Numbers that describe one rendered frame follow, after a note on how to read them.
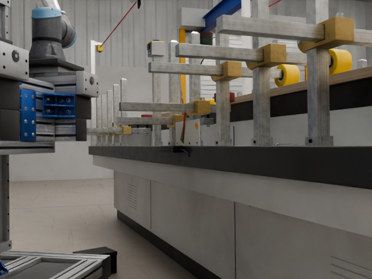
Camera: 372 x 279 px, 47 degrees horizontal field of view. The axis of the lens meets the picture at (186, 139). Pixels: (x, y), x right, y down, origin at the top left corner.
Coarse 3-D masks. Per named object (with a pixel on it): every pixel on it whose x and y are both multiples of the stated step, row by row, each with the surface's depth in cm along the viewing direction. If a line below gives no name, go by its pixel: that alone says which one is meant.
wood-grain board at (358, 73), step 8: (344, 72) 117; (352, 72) 115; (360, 72) 112; (368, 72) 109; (336, 80) 120; (344, 80) 117; (352, 80) 115; (280, 88) 146; (288, 88) 142; (296, 88) 138; (304, 88) 134; (240, 96) 173; (248, 96) 167; (272, 96) 152; (232, 104) 180; (168, 112) 258
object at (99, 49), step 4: (92, 40) 408; (92, 44) 408; (96, 44) 410; (100, 44) 409; (92, 48) 408; (100, 48) 409; (92, 52) 408; (100, 52) 412; (92, 56) 408; (92, 60) 407; (92, 64) 407; (92, 68) 407; (92, 72) 407; (92, 100) 407; (92, 104) 407; (92, 108) 407; (92, 112) 407; (92, 116) 407; (92, 120) 407; (92, 124) 407; (92, 136) 406; (92, 140) 406; (92, 144) 406
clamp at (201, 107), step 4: (200, 100) 160; (204, 100) 160; (208, 100) 161; (196, 104) 161; (200, 104) 160; (204, 104) 160; (208, 104) 161; (196, 108) 161; (200, 108) 160; (204, 108) 160; (208, 108) 161; (188, 112) 168; (192, 112) 165; (196, 112) 161; (200, 112) 160; (204, 112) 160; (208, 112) 161
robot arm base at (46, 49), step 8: (32, 40) 172; (40, 40) 170; (48, 40) 170; (56, 40) 173; (32, 48) 171; (40, 48) 169; (48, 48) 170; (56, 48) 172; (32, 56) 169; (40, 56) 168; (48, 56) 169; (56, 56) 171; (64, 56) 176
